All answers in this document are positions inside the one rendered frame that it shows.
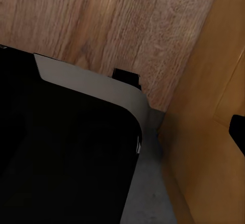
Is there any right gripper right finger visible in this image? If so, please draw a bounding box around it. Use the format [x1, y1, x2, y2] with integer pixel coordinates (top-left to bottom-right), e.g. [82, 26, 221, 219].
[229, 115, 245, 156]

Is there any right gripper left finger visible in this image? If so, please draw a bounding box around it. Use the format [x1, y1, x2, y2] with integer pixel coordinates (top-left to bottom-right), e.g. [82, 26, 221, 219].
[0, 115, 27, 176]

